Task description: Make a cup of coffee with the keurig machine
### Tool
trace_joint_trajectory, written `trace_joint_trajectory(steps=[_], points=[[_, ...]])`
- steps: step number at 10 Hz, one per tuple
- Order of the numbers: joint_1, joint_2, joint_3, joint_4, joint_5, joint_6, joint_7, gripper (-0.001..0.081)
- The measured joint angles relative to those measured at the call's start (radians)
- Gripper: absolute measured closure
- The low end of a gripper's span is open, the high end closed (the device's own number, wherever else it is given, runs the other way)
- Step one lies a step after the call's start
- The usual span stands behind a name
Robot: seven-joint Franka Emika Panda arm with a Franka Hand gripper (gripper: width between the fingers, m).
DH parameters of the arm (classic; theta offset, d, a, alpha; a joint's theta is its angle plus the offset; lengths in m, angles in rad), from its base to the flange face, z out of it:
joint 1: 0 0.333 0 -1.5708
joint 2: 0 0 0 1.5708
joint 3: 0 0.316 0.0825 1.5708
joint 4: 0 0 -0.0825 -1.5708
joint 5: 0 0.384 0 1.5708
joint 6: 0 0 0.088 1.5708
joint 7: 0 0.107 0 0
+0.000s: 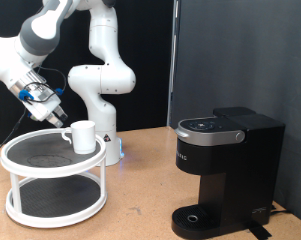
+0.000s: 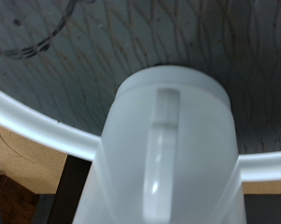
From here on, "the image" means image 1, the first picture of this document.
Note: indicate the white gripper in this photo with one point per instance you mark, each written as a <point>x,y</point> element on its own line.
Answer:
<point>43,106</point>

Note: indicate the black Keurig coffee machine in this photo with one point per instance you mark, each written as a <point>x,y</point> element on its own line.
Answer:
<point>240,173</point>

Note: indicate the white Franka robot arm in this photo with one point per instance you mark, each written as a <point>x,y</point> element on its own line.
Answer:
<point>100,80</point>

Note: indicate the white two-tier turntable shelf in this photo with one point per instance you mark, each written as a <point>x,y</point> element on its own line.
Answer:
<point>56,221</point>

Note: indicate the grey metal pole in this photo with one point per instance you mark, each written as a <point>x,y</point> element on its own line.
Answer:
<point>172,66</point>

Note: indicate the black tape strip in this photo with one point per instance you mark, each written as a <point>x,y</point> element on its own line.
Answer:
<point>259,230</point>

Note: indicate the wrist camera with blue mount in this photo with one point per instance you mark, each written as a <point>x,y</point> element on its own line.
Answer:
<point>29,114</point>

